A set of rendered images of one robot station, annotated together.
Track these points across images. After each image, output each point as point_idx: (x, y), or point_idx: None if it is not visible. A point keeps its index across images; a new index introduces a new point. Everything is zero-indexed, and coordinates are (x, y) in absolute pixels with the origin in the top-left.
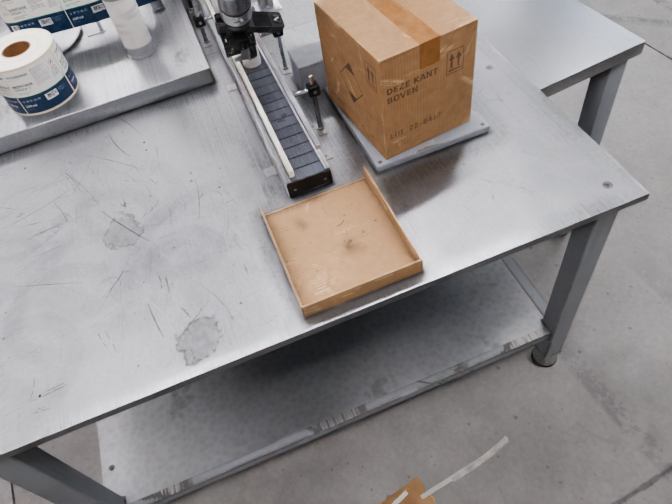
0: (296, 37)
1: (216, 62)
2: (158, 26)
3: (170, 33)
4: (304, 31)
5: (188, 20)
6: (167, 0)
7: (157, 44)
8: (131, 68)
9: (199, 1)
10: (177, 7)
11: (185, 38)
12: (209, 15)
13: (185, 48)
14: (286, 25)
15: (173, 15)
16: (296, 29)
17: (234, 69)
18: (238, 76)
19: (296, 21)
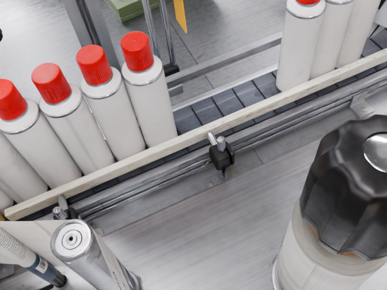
0: (223, 49)
1: (289, 148)
2: (201, 267)
3: (235, 228)
4: (208, 43)
5: (186, 199)
6: (80, 277)
7: (279, 247)
8: (381, 285)
9: (95, 205)
10: (122, 241)
11: (258, 188)
12: (211, 136)
13: (296, 179)
14: (187, 67)
15: (158, 241)
16: (201, 53)
17: (356, 83)
18: (375, 74)
19: (178, 56)
